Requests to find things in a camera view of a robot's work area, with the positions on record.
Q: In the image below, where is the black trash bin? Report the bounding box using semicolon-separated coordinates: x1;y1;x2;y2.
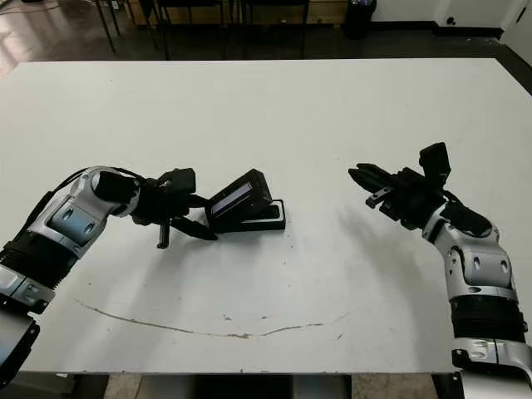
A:
343;0;378;42

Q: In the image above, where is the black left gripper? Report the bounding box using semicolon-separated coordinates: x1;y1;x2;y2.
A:
131;175;219;250

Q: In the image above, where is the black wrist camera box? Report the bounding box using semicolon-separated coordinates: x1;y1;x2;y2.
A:
418;141;453;187
159;166;197;195

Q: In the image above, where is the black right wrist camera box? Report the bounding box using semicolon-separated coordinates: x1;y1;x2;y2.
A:
418;141;453;187

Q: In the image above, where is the white door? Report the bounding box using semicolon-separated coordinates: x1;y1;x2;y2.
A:
500;0;532;52

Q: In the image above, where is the black box lid silver stripe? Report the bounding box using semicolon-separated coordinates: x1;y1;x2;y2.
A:
204;168;274;234

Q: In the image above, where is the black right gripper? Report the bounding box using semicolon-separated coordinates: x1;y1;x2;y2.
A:
347;163;449;230

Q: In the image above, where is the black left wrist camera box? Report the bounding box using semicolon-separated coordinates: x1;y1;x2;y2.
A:
159;166;197;195

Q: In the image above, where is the black box base white insert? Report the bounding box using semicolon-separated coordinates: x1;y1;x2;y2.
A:
214;199;288;233

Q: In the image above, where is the wooden shipping crate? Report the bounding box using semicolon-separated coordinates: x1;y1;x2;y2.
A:
308;0;347;26

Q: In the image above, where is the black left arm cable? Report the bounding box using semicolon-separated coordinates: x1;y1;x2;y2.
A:
23;165;168;234

